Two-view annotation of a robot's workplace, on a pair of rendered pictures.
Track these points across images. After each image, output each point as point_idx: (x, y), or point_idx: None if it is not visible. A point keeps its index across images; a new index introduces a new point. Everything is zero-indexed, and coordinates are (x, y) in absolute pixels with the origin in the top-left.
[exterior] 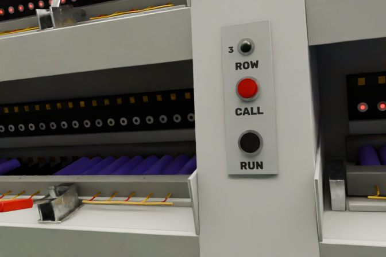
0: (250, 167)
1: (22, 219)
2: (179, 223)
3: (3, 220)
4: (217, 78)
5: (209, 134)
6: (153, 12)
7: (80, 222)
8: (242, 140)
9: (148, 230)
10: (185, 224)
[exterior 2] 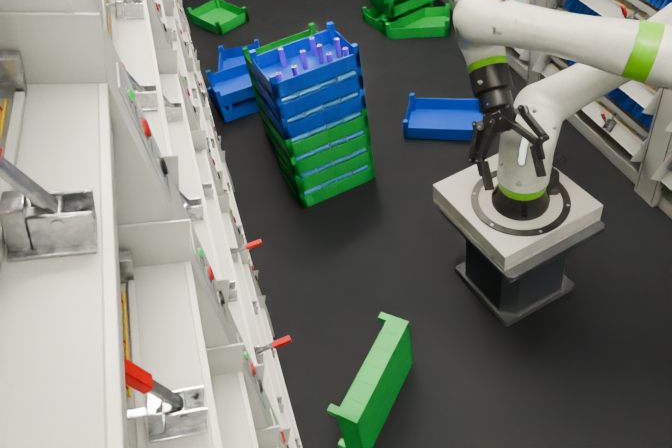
0: (220, 182)
1: (238, 270)
2: (222, 218)
3: (241, 277)
4: (212, 165)
5: (218, 182)
6: (207, 158)
7: (232, 247)
8: (219, 176)
9: (230, 224)
10: (222, 216)
